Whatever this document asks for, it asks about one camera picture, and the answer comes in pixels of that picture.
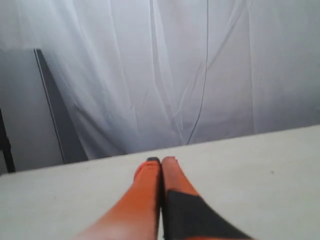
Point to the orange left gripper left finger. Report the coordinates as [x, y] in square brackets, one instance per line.
[136, 215]

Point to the black stand at left edge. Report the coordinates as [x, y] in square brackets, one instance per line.
[5, 147]

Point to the white backdrop cloth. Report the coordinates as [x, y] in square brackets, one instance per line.
[140, 75]

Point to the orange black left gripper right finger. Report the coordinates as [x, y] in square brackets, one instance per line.
[186, 215]

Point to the dark leaning board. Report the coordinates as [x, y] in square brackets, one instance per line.
[68, 141]

